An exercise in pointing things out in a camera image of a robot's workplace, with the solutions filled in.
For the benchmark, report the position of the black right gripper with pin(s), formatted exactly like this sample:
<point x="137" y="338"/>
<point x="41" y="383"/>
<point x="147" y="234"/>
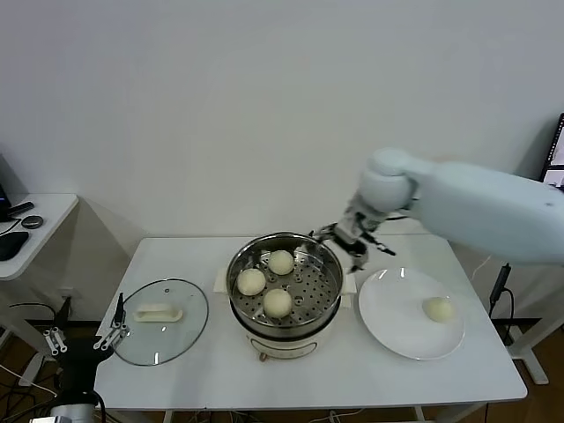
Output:
<point x="357" y="227"/>

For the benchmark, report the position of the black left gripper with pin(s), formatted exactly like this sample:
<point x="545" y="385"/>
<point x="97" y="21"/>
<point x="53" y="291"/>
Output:
<point x="79" y="365"/>

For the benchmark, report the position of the white steamed baozi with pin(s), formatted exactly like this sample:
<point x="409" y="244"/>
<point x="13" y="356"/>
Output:
<point x="281" y="263"/>
<point x="251" y="282"/>
<point x="438" y="309"/>
<point x="277" y="303"/>

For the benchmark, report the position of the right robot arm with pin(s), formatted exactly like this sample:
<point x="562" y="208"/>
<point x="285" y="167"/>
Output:
<point x="484" y="207"/>

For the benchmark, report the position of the stainless steel steamer basket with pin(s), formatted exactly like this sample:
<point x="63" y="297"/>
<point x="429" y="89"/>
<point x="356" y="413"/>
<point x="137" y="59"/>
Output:
<point x="326" y="273"/>

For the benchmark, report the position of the white round plate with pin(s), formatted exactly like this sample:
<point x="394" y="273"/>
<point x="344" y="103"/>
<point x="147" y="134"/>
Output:
<point x="396" y="308"/>

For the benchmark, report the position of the round black disc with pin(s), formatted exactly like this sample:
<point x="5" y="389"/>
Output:
<point x="33" y="221"/>

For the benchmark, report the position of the white side desk with monitor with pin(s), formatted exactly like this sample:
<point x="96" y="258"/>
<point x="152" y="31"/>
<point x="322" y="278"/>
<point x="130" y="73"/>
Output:
<point x="48" y="211"/>

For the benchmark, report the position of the white electric pot base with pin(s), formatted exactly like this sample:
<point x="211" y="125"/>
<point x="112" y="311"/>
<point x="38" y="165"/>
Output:
<point x="286" y="346"/>

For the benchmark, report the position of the black bar-shaped device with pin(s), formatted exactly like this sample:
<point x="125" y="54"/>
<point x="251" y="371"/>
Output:
<point x="20" y="209"/>

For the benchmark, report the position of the dark computer monitor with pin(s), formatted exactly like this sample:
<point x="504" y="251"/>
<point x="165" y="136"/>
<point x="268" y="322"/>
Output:
<point x="9" y="180"/>

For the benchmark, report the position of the open black laptop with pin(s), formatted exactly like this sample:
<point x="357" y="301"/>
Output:
<point x="555" y="150"/>

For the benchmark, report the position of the white side desk with laptop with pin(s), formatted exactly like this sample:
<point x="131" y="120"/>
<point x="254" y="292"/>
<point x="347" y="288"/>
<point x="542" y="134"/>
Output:
<point x="535" y="368"/>

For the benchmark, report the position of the white wall socket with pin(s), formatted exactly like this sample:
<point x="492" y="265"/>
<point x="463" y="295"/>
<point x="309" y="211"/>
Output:
<point x="67" y="293"/>

